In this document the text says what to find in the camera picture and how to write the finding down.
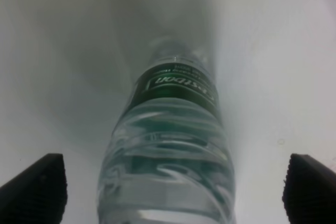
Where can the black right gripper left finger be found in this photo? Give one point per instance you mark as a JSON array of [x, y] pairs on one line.
[[38, 194]]

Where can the clear water bottle green label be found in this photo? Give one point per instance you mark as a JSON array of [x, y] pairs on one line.
[[168, 159]]

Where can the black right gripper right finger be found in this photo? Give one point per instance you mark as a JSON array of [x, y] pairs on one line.
[[309, 191]]

